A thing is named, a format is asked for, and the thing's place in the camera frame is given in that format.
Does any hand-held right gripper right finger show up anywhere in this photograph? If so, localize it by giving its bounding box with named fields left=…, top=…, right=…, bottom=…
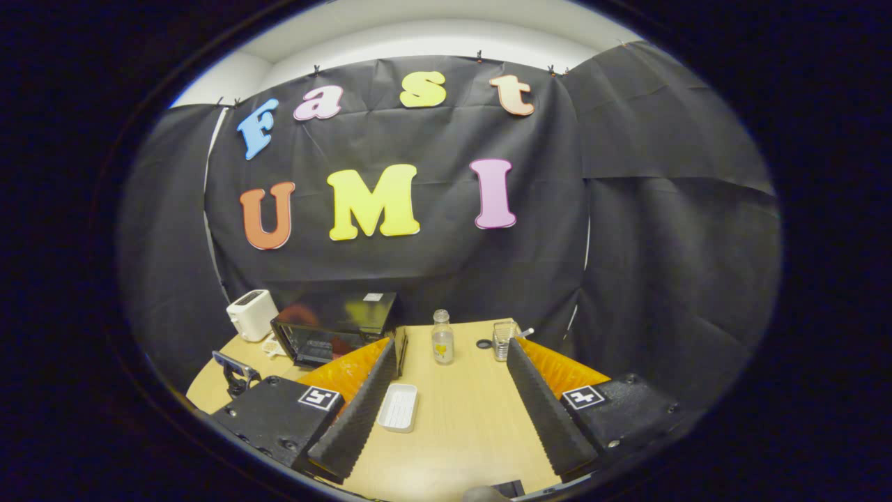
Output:
left=506, top=337, right=687, bottom=478

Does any clear glass bottle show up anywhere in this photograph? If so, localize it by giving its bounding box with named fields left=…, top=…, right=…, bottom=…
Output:
left=431, top=309, right=455, bottom=365

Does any black electric oven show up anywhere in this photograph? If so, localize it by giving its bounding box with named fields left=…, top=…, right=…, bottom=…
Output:
left=270, top=291, right=409, bottom=379

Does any black backdrop cloth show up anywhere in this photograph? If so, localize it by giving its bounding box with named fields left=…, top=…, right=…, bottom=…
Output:
left=118, top=40, right=781, bottom=405

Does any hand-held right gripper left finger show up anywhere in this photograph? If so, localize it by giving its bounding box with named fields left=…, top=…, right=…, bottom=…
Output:
left=209, top=338, right=399, bottom=484

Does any white toaster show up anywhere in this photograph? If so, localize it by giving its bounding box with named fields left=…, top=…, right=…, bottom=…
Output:
left=226, top=289, right=279, bottom=342

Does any white rectangular tray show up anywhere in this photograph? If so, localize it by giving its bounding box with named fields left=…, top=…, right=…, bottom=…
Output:
left=377, top=383, right=419, bottom=434

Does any wire mesh cutlery basket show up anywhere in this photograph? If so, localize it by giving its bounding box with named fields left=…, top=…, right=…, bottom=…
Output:
left=492, top=321, right=520, bottom=362

